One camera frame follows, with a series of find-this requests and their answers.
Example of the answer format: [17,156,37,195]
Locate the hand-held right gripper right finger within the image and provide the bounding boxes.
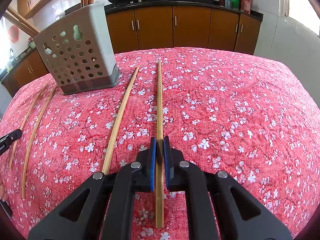
[163,135,293,240]

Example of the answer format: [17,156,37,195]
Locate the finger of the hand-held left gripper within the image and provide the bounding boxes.
[0,129,23,149]

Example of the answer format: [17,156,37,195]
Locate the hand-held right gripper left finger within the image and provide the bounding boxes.
[27,137,157,240]

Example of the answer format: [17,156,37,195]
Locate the pale green perforated utensil holder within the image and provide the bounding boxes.
[32,2,121,96]

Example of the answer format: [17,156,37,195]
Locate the person's left hand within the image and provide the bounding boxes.
[0,179,8,202]

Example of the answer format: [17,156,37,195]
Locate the red floral tablecloth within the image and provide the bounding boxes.
[0,47,320,240]

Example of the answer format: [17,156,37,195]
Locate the red plastic bag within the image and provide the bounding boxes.
[7,26,19,42]

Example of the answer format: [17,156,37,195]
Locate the wooden base cabinets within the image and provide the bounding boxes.
[1,5,262,98]

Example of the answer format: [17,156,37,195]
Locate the black kitchen countertop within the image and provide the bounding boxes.
[0,0,264,85]

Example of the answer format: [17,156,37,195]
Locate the kitchen window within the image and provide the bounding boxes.
[282,0,320,36]

